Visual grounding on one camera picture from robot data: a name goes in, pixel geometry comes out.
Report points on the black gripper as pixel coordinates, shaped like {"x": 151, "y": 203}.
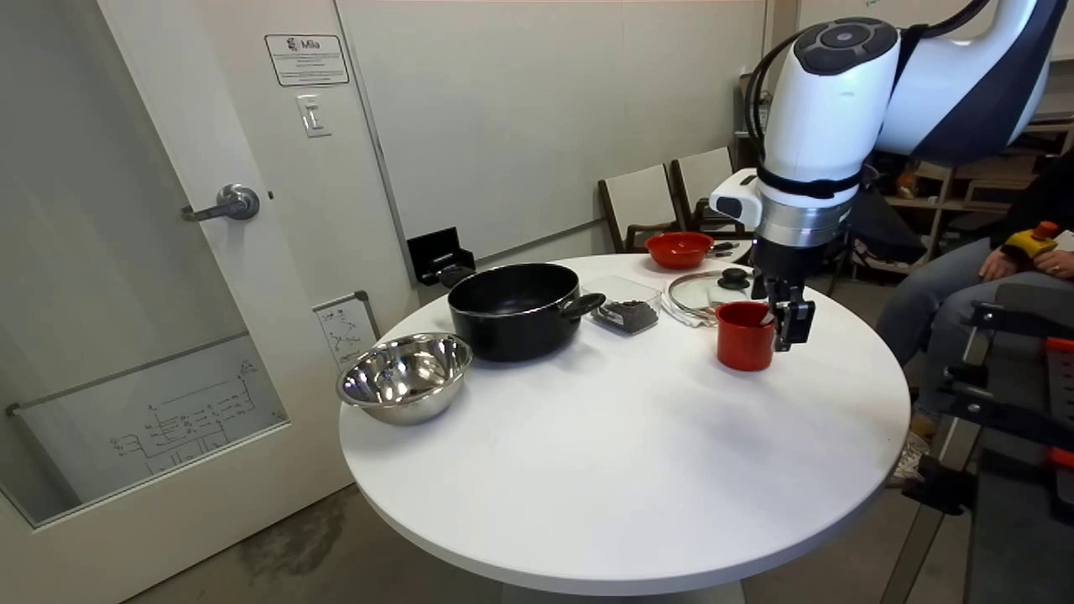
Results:
{"x": 785, "y": 270}

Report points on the red metal cup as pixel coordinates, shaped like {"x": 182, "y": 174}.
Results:
{"x": 744, "y": 336}

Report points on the glass pot lid black knob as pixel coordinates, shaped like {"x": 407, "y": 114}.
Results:
{"x": 693, "y": 297}

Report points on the red plastic bowl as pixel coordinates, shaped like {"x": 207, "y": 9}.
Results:
{"x": 678, "y": 251}

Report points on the seated person in jeans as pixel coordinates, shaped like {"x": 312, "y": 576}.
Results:
{"x": 942, "y": 290}

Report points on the white panel chair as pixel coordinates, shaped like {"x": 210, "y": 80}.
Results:
{"x": 637, "y": 203}
{"x": 703, "y": 178}

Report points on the wooden storage shelf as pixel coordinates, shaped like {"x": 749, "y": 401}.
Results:
{"x": 952, "y": 188}

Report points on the yellow hand controller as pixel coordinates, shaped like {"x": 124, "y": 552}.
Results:
{"x": 1028, "y": 242}

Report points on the black cooking pot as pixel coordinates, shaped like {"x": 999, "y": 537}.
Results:
{"x": 515, "y": 312}

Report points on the black robot cart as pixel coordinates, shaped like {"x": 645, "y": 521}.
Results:
{"x": 1010, "y": 471}

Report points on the orange black clamp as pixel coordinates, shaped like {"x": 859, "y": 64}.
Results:
{"x": 1061, "y": 458}
{"x": 1061, "y": 345}

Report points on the stainless steel mixing bowl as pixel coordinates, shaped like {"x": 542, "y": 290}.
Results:
{"x": 404, "y": 381}

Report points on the white door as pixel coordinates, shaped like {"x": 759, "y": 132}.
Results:
{"x": 135, "y": 281}

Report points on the white light switch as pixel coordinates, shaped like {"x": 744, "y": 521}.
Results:
{"x": 312, "y": 114}

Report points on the white wall sign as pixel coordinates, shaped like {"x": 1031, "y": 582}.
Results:
{"x": 306, "y": 58}

